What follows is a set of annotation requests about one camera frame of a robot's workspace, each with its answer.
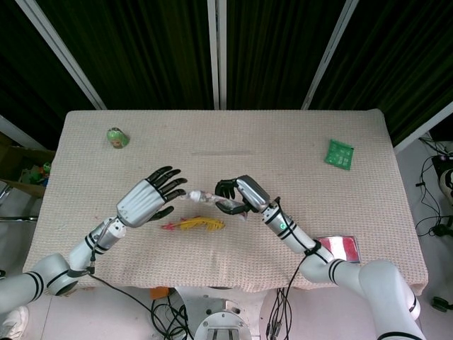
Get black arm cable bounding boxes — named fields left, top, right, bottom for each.
left=265, top=196, right=321, bottom=340
left=83, top=244, right=194, bottom=340

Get beige woven tablecloth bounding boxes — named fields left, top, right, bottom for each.
left=23, top=109, right=428, bottom=297

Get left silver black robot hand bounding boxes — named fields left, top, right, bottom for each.
left=115, top=165, right=188, bottom=228

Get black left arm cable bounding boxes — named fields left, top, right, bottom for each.
left=83, top=244, right=194, bottom=340

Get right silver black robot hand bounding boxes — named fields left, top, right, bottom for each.
left=214, top=174, right=271, bottom=216

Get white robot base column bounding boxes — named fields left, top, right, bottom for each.
left=173, top=285, right=280, bottom=340

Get green round can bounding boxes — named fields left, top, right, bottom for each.
left=107, top=127, right=129, bottom=149

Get white sneaker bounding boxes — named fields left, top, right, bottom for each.
left=0, top=305, right=30, bottom=339

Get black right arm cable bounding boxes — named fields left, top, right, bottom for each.
left=265, top=196, right=321, bottom=340

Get green foil packet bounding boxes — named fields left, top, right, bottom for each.
left=323, top=139, right=355, bottom=171

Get cardboard box with toys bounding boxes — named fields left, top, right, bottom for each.
left=0, top=132, right=56, bottom=198

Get yellow red feather toy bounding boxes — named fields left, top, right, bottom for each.
left=161, top=217, right=227, bottom=233

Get black floor cables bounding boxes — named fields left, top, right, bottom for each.
left=414, top=134, right=453, bottom=237

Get white partition frame post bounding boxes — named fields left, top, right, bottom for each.
left=206, top=0, right=228, bottom=110
left=21, top=0, right=108, bottom=111
left=300, top=0, right=365, bottom=111

